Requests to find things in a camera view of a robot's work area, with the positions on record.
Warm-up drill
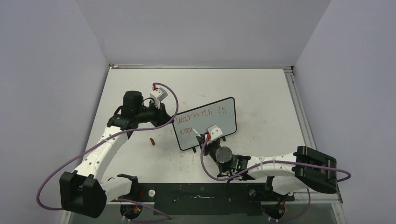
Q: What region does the white whiteboard marker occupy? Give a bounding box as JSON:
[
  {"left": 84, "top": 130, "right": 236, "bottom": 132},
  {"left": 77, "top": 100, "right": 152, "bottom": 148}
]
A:
[{"left": 192, "top": 128, "right": 201, "bottom": 137}]

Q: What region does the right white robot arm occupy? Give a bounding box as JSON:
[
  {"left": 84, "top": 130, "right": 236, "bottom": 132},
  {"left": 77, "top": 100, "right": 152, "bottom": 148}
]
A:
[{"left": 196, "top": 134, "right": 337, "bottom": 200}]

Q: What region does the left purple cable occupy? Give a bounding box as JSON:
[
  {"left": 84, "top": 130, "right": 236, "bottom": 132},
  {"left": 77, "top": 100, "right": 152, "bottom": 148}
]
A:
[{"left": 36, "top": 82, "right": 180, "bottom": 211}]

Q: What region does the aluminium rail frame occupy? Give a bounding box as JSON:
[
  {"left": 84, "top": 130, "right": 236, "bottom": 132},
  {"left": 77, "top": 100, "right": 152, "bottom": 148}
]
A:
[{"left": 79, "top": 68, "right": 339, "bottom": 221}]

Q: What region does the black framed whiteboard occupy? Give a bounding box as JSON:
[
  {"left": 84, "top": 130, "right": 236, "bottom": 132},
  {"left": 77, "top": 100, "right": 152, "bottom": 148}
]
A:
[{"left": 173, "top": 97, "right": 237, "bottom": 151}]

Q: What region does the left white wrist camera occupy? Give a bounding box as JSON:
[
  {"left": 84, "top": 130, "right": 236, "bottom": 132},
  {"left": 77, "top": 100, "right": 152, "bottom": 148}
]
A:
[{"left": 150, "top": 87, "right": 168, "bottom": 109}]

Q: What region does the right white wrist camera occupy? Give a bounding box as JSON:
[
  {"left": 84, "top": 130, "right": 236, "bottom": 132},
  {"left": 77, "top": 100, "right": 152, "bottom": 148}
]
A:
[{"left": 205, "top": 125, "right": 223, "bottom": 145}]

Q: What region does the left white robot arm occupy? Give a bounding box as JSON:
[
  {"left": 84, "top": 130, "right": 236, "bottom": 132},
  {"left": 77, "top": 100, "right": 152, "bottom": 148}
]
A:
[{"left": 59, "top": 87, "right": 174, "bottom": 218}]

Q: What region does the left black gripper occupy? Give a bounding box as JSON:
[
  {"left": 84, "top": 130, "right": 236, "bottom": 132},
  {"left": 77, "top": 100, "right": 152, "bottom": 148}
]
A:
[{"left": 135, "top": 100, "right": 174, "bottom": 128}]

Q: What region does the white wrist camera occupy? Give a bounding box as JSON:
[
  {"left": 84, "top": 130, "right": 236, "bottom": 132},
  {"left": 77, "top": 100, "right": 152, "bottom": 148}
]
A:
[
  {"left": 205, "top": 125, "right": 223, "bottom": 145},
  {"left": 150, "top": 87, "right": 168, "bottom": 109}
]

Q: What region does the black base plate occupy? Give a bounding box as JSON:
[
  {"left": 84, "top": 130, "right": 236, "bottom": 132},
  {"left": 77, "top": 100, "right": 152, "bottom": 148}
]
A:
[{"left": 136, "top": 182, "right": 273, "bottom": 217}]

